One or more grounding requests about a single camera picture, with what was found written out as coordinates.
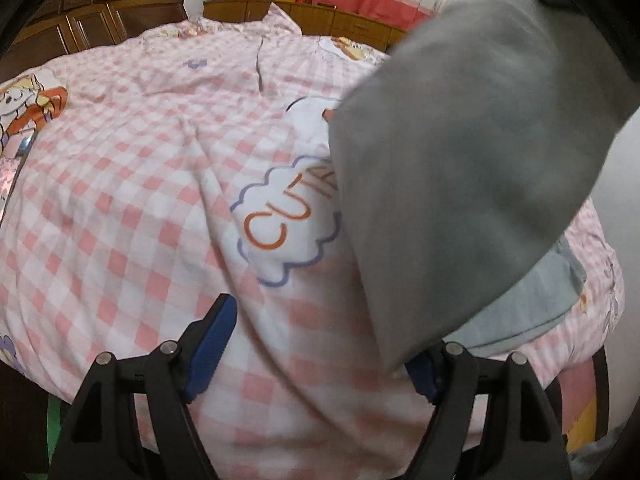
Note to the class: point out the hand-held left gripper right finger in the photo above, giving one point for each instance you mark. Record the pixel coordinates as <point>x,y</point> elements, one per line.
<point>422,372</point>

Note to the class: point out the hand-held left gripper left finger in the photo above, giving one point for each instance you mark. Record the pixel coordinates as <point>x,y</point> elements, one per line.
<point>212,345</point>

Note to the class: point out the grey pants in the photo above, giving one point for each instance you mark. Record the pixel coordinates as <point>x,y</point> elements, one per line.
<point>475,160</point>

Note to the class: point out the pink checked printed blanket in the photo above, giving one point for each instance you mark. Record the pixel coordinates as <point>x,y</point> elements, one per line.
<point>150,185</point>

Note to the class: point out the wooden headboard cabinet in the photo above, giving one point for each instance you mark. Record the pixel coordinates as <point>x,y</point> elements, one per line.
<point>325,20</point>

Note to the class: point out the brown wooden wardrobe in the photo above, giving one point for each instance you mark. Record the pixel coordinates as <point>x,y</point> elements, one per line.
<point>85,15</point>

